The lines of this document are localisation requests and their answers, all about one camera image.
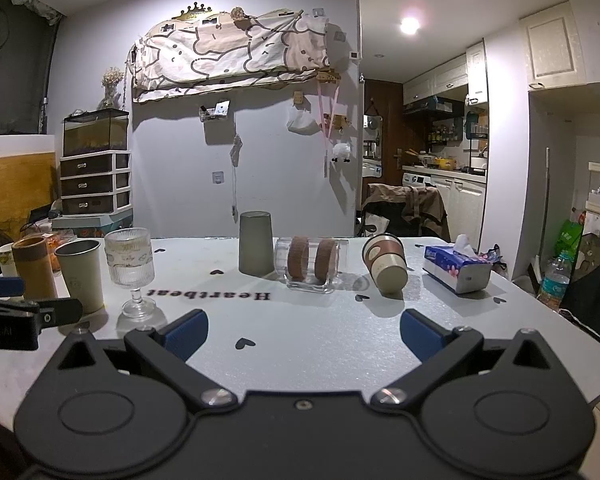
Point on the ribbed glass goblet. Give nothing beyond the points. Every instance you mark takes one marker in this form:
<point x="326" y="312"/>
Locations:
<point x="129" y="260"/>

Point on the brown cylindrical cup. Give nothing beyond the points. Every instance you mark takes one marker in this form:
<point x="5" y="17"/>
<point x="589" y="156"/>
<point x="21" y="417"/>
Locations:
<point x="32" y="270"/>

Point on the white plush sheep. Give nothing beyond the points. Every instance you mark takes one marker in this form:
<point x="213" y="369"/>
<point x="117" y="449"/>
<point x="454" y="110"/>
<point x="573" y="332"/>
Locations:
<point x="341" y="152"/>

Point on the brown banded paper cup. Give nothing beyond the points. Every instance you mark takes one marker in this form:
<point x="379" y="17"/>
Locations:
<point x="386" y="265"/>

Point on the dried flower vase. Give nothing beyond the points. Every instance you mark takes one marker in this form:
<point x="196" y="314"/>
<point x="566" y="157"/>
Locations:
<point x="112" y="85"/>

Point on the cream metal cup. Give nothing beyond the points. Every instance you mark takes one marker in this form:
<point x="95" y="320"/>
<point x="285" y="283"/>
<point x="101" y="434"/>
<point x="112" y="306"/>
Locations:
<point x="82" y="277"/>

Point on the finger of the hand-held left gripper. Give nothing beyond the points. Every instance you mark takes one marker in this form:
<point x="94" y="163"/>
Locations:
<point x="60" y="311"/>
<point x="0" y="287"/>

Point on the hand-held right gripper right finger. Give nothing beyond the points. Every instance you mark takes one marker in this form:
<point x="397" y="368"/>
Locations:
<point x="420" y="336"/>

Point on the clear wall organizer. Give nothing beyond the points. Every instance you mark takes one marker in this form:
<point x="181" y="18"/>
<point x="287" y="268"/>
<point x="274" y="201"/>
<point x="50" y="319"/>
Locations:
<point x="215" y="111"/>

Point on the black printed bag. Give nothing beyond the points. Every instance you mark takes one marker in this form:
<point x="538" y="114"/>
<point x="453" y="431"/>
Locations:
<point x="597" y="285"/>

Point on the small white cup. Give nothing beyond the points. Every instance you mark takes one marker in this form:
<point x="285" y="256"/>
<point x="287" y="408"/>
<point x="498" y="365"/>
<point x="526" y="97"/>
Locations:
<point x="6" y="260"/>

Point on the white face mask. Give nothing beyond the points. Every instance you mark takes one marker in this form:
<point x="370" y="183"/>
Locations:
<point x="301" y="121"/>

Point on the chair with brown jacket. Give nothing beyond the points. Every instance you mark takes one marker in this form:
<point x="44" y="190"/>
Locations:
<point x="410" y="207"/>

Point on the washing machine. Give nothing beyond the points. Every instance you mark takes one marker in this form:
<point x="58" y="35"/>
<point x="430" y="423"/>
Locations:
<point x="417" y="180"/>

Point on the green shopping bag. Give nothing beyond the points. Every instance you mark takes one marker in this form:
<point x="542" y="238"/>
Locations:
<point x="569" y="240"/>

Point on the plastic drawer unit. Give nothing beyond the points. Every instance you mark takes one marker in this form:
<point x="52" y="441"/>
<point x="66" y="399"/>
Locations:
<point x="96" y="182"/>

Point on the grey plastic cup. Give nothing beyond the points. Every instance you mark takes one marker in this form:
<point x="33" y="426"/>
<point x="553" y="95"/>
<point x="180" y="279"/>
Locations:
<point x="256" y="245"/>

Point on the clear glass cup brown sleeves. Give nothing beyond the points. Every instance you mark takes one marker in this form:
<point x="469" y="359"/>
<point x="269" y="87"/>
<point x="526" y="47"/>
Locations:
<point x="310" y="265"/>

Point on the wall mirror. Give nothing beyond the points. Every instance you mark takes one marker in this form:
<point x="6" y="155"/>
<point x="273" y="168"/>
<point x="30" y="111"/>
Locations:
<point x="373" y="135"/>

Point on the printed blanket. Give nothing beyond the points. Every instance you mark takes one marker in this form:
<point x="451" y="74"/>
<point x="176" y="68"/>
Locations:
<point x="230" y="50"/>

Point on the plastic water bottle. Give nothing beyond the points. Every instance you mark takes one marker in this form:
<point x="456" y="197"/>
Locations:
<point x="555" y="282"/>

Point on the glass fish tank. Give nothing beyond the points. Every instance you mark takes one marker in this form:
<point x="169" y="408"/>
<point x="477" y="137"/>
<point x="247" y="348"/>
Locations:
<point x="96" y="132"/>

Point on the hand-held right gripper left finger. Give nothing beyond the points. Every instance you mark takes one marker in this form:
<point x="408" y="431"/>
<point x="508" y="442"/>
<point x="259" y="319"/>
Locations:
<point x="187" y="336"/>

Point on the blue tissue pack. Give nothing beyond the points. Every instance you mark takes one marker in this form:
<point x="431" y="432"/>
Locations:
<point x="455" y="270"/>

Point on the gold crown decoration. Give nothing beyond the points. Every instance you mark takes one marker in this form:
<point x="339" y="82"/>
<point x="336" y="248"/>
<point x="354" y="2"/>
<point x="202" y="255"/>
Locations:
<point x="198" y="12"/>

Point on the white wall cabinet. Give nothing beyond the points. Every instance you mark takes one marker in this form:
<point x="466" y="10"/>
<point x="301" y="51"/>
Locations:
<point x="552" y="45"/>

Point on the teal storage box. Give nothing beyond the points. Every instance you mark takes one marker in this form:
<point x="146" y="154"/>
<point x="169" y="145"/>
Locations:
<point x="92" y="221"/>

